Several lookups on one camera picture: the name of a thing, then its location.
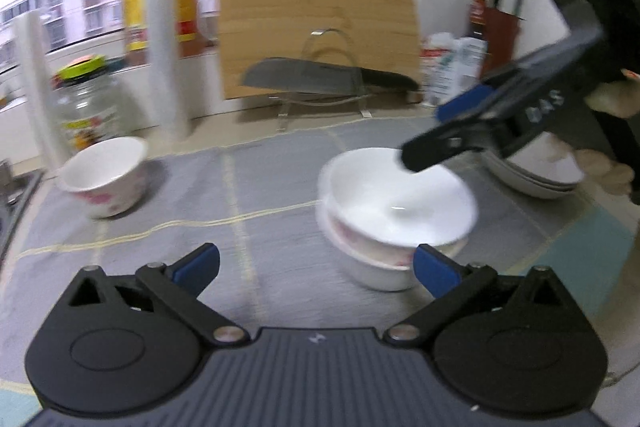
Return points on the bamboo cutting board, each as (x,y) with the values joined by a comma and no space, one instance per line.
(315,2)

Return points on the glass jar with yellow-green lid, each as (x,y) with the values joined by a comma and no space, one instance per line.
(90,107)

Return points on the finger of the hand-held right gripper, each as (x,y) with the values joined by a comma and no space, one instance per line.
(465,104)
(440,149)

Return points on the clear and white plastic bag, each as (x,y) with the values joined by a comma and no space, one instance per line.
(467,62)

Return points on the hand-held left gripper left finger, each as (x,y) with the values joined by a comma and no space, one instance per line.
(196,268)

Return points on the large white fruit-print plate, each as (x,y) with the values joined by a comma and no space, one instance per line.
(525,186)

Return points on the short plastic wrap roll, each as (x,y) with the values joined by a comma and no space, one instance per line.
(37,87)

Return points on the small pink-flowered white bowl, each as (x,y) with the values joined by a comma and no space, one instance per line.
(105,177)

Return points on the person's right hand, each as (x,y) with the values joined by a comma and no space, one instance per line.
(617,99)

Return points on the brown knife block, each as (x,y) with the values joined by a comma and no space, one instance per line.
(505,37)

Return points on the steel sink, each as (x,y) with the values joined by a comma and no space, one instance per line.
(15,202)

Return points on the red and white bag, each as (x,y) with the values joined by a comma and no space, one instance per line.
(435,67)

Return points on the dark soy sauce bottle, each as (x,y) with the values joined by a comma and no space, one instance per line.
(476,19)

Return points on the plain white bowl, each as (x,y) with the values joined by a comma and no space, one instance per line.
(400,192)

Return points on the stained white fruit-print plate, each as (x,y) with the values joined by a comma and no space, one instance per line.
(520,193)

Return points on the tall plastic wrap roll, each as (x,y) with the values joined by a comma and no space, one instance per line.
(167,37)

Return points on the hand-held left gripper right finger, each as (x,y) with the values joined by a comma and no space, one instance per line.
(435,268)

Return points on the deep white fruit-print plate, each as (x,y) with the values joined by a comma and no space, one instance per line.
(555,167)

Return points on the grey and teal checked mat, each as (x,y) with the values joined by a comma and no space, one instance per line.
(250,187)

